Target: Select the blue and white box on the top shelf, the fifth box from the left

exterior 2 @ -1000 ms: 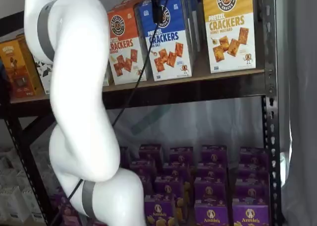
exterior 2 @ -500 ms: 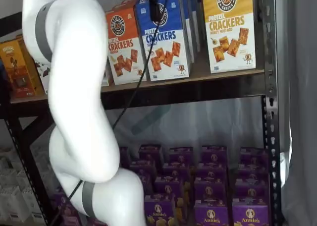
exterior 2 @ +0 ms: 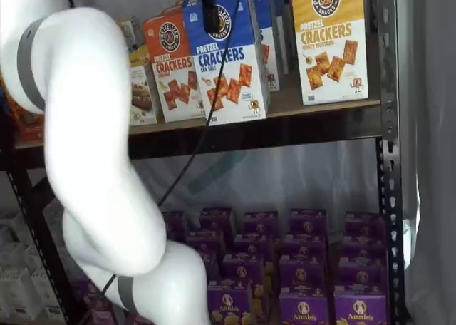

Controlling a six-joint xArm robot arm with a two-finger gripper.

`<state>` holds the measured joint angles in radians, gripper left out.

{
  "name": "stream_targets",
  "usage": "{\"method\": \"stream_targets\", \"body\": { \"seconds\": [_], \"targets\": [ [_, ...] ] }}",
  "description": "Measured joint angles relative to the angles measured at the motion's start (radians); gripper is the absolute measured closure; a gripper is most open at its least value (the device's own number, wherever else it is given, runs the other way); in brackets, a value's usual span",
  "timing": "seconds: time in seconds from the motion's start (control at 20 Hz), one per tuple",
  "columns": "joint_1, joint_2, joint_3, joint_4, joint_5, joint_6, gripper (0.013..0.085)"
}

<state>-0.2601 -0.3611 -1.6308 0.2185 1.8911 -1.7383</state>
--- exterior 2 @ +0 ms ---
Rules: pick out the Simple Mills almond bars box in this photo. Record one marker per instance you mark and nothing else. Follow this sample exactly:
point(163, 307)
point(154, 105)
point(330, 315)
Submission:
point(140, 93)

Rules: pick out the orange snack box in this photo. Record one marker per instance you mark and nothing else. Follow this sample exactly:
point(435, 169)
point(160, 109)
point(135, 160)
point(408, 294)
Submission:
point(25, 122)

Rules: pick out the black metal shelf rack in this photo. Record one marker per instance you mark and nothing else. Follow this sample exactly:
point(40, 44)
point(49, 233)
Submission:
point(388, 161)

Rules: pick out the white curtain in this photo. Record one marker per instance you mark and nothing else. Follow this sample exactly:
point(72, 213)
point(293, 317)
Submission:
point(431, 125)

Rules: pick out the purple Annie's snack box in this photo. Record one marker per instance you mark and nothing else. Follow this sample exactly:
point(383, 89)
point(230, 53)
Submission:
point(301, 271)
point(361, 273)
point(303, 307)
point(360, 309)
point(204, 243)
point(361, 250)
point(89, 291)
point(174, 222)
point(242, 268)
point(305, 246)
point(253, 246)
point(217, 218)
point(229, 301)
point(365, 225)
point(308, 221)
point(260, 223)

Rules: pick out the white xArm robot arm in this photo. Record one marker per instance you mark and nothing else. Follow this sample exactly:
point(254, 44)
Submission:
point(89, 90)

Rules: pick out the particle board shelf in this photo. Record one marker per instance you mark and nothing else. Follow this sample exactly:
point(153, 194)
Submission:
point(285, 105)

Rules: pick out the white storage carton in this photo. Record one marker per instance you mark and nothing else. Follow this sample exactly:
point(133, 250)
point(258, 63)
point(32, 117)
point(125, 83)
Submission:
point(21, 289)

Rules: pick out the blue sea salt pretzel crackers box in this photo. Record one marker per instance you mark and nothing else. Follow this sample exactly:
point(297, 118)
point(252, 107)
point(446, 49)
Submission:
point(267, 61)
point(238, 97)

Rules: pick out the orange cheddar pretzel crackers box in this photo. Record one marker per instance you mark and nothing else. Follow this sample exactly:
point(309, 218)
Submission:
point(167, 72)

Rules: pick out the yellow honey mustard crackers box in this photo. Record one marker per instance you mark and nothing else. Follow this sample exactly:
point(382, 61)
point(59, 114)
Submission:
point(329, 43)

